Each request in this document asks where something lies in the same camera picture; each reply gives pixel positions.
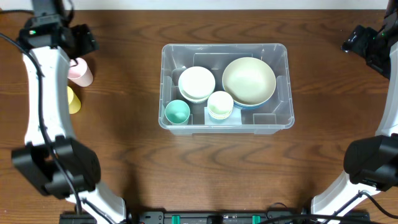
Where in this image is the pink cup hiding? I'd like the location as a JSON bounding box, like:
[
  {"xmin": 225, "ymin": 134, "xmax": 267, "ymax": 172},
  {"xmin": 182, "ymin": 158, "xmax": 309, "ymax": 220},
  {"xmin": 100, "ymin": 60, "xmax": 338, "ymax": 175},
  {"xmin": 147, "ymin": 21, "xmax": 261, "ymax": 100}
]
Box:
[{"xmin": 68, "ymin": 58, "xmax": 93, "ymax": 87}]

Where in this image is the yellow cup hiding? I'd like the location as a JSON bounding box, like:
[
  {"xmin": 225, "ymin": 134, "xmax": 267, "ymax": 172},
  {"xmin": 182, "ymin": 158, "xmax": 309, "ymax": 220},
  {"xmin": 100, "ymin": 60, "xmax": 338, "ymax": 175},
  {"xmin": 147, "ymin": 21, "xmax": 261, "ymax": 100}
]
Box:
[
  {"xmin": 67, "ymin": 86, "xmax": 81, "ymax": 114},
  {"xmin": 209, "ymin": 113, "xmax": 231, "ymax": 120}
]

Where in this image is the beige large bowl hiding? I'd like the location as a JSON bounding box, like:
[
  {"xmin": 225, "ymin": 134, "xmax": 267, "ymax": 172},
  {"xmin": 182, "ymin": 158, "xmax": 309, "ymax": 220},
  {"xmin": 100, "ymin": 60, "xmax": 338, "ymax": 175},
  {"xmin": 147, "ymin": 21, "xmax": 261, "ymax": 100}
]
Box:
[{"xmin": 221, "ymin": 57, "xmax": 277, "ymax": 105}]

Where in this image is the green cup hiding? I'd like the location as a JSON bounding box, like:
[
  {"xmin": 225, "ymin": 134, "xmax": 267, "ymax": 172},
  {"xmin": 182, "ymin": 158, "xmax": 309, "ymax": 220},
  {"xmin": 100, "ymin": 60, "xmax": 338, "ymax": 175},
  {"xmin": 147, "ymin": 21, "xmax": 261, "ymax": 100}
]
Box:
[{"xmin": 165, "ymin": 100, "xmax": 190, "ymax": 125}]

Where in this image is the white small bowl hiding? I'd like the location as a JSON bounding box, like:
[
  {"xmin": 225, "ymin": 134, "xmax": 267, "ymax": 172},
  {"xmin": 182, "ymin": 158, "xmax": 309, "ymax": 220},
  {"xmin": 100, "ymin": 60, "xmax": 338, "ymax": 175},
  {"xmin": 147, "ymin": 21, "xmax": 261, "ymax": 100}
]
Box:
[{"xmin": 178, "ymin": 67, "xmax": 215, "ymax": 99}]

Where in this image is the cream white cup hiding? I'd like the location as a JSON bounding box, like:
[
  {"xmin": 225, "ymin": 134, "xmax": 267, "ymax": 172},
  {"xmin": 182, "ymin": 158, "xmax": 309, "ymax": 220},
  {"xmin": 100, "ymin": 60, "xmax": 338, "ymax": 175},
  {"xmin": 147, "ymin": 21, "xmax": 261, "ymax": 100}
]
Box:
[{"xmin": 207, "ymin": 91, "xmax": 234, "ymax": 117}]

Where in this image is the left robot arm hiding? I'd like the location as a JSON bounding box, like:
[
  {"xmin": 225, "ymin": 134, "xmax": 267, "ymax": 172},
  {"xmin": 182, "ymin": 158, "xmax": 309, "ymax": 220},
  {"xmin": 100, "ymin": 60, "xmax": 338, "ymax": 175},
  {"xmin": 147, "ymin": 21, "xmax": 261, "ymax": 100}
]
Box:
[{"xmin": 12, "ymin": 0, "xmax": 129, "ymax": 223}]

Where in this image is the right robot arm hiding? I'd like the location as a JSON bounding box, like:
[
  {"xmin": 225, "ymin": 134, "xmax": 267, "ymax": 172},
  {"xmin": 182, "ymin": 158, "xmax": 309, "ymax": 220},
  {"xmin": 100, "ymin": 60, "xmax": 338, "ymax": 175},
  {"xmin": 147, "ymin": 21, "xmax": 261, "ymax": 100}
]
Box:
[{"xmin": 299, "ymin": 0, "xmax": 397, "ymax": 223}]

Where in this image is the clear plastic storage container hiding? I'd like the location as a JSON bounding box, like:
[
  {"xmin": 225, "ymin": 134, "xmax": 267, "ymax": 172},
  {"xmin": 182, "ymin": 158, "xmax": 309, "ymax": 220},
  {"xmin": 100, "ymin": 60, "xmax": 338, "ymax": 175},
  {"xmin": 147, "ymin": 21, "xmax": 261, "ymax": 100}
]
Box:
[{"xmin": 159, "ymin": 43, "xmax": 295, "ymax": 135}]

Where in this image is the dark blue bowl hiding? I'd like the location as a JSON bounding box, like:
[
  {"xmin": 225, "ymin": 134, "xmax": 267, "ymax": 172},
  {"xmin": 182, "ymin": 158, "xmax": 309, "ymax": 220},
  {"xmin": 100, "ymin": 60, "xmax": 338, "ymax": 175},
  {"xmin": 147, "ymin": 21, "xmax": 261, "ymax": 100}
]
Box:
[{"xmin": 234, "ymin": 100, "xmax": 267, "ymax": 110}]

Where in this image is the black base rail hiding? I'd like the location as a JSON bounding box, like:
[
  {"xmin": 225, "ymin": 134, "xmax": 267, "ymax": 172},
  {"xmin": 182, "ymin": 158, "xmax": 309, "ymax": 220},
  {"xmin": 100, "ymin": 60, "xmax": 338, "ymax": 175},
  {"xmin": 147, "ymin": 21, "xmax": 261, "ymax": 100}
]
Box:
[{"xmin": 58, "ymin": 210, "xmax": 371, "ymax": 224}]

